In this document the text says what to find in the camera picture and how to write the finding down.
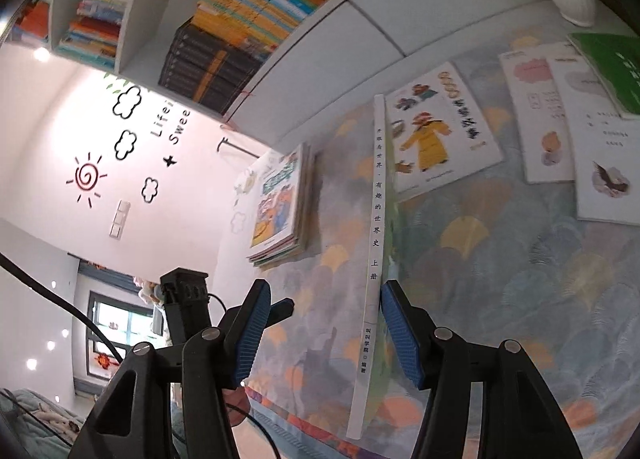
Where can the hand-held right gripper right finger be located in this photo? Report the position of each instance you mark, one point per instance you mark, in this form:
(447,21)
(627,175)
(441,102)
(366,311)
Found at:
(405,339)

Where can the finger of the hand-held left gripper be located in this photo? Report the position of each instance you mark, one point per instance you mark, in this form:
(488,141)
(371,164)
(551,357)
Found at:
(282,311)

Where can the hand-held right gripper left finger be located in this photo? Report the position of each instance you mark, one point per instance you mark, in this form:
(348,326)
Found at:
(250,334)

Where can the thick white spine book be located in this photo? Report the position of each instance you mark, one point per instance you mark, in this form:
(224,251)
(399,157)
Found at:
(372,239)

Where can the stack of picture books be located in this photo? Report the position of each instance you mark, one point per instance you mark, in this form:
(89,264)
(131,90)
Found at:
(275,204)

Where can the bright green cover book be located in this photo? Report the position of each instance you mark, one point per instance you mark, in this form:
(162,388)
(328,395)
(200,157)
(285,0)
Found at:
(610,69)

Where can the row of thin colourful books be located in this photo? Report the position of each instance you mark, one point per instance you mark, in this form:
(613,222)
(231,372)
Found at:
(95,24)

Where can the row of yellow spine books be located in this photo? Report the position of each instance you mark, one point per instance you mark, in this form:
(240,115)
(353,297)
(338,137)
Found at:
(260,4)

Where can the person's left hand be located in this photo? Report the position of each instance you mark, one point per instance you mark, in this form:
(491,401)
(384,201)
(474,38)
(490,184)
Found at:
(235,409)

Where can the plush toy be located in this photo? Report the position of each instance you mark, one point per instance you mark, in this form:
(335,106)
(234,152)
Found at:
(147,291)

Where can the window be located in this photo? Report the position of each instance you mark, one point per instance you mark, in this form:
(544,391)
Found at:
(120,319)

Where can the fan pattern tablecloth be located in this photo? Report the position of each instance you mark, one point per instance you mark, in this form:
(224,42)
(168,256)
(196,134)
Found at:
(500,289)

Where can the black outline cloud sticker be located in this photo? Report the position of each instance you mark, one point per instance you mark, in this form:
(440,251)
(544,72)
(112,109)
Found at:
(127,102)
(150,190)
(125,145)

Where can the metal rod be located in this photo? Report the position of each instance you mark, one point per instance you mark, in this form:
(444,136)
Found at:
(240,148)

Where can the teal bed quilt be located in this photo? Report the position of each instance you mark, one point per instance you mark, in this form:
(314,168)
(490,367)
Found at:
(30,414)

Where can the yellow figure cartoon book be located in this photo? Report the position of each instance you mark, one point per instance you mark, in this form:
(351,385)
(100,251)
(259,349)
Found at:
(440,129)

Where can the pink cloud cover book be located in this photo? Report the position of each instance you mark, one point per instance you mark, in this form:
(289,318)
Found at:
(537,104)

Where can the eagle picture white book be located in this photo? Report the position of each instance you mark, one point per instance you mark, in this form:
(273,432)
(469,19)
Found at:
(605,149)

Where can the white bookshelf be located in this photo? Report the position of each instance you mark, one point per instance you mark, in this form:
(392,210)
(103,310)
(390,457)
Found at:
(350,39)

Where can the white light switch panel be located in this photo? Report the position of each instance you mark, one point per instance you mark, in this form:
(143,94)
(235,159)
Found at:
(120,219)

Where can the black star wall sticker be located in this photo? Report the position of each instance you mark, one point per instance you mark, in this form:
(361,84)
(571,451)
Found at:
(170,162)

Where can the red sun wall sticker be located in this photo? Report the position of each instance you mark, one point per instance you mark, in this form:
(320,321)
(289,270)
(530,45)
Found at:
(86,178)

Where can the black wall lettering sticker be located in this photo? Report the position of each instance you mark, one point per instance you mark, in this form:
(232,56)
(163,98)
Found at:
(172,125)

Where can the green leaf wall sticker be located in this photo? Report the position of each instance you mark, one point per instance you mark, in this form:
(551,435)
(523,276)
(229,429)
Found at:
(117,82)

